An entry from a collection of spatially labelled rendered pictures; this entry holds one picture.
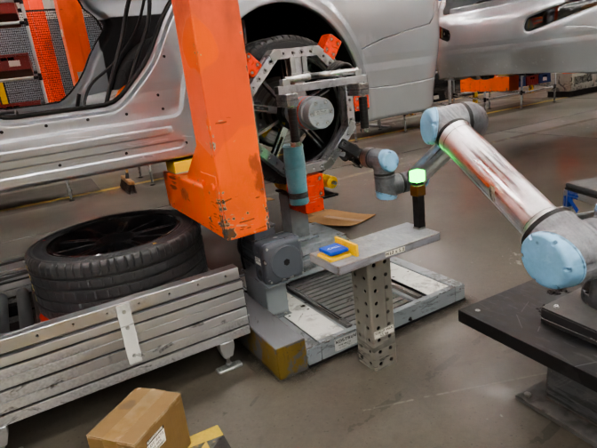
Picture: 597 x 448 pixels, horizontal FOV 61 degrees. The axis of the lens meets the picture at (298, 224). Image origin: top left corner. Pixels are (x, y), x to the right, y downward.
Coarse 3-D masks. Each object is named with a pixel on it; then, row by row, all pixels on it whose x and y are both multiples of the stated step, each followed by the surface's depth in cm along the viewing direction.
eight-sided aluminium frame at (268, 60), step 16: (288, 48) 212; (304, 48) 216; (320, 48) 219; (272, 64) 210; (320, 64) 226; (256, 80) 208; (352, 96) 233; (352, 112) 234; (256, 128) 212; (352, 128) 236; (336, 144) 234; (272, 160) 219; (320, 160) 235
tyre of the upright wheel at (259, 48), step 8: (264, 40) 217; (272, 40) 217; (280, 40) 218; (288, 40) 220; (296, 40) 222; (304, 40) 224; (312, 40) 227; (248, 48) 218; (256, 48) 214; (264, 48) 215; (272, 48) 217; (280, 48) 219; (256, 56) 214; (264, 168) 227; (264, 176) 228; (272, 176) 230; (280, 176) 232
